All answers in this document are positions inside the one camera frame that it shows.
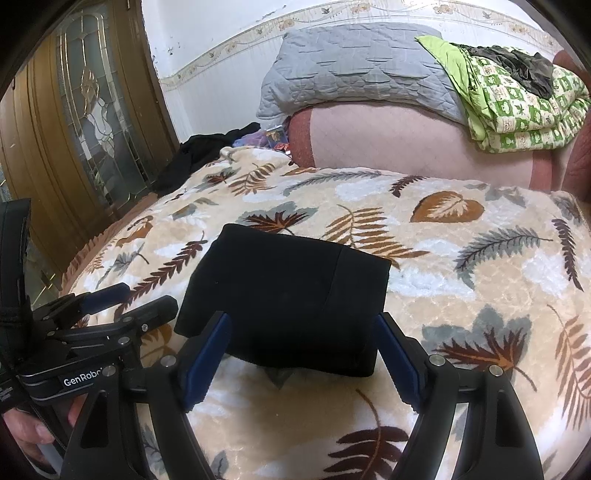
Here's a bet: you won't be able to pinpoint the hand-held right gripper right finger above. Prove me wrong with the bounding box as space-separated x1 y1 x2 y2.
374 312 546 480

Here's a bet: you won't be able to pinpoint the pink mattress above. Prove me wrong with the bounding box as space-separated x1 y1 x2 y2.
287 102 570 193

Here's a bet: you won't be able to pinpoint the black cloth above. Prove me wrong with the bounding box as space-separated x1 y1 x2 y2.
154 122 265 198

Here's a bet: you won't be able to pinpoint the black pants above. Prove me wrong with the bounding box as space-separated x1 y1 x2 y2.
174 223 393 378

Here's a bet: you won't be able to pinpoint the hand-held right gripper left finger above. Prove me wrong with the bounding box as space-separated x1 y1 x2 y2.
60 311 232 480

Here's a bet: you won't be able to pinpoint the colourful printed packets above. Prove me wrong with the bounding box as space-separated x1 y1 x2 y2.
232 126 293 157

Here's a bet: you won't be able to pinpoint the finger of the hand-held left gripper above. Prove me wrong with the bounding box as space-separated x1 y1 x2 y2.
34 282 133 325
61 295 180 345

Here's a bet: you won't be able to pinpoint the leaf print fleece blanket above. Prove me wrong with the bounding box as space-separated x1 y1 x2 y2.
60 147 591 480

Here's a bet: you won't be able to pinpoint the green patterned quilt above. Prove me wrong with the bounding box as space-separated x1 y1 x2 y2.
414 35 591 154

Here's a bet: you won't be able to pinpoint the dark grey crumpled cloth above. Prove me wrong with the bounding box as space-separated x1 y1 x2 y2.
449 43 556 100

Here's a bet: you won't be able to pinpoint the person's left hand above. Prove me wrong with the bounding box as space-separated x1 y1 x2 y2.
1 396 88 462

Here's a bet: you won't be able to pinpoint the wooden door with glass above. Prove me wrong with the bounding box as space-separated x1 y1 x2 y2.
0 0 186 289

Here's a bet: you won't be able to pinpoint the grey quilted pillow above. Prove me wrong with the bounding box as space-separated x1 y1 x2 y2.
255 22 468 126

